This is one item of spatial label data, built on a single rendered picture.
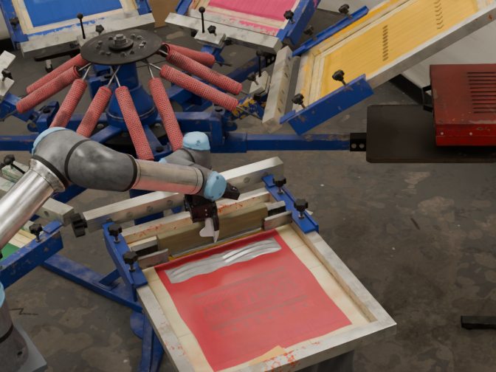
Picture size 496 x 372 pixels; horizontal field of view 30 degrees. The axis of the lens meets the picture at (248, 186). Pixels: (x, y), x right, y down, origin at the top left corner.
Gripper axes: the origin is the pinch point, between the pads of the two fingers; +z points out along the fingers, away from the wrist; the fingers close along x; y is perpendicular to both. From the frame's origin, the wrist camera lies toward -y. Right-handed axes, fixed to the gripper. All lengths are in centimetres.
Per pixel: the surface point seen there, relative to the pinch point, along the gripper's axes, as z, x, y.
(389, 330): 3, 60, -27
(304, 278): 5.3, 27.1, -17.6
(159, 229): 3.2, -14.9, 13.1
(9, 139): 8, -109, 45
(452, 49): 54, -167, -200
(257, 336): 5.2, 43.7, 4.6
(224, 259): 4.8, 7.8, -0.1
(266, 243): 4.9, 6.2, -14.6
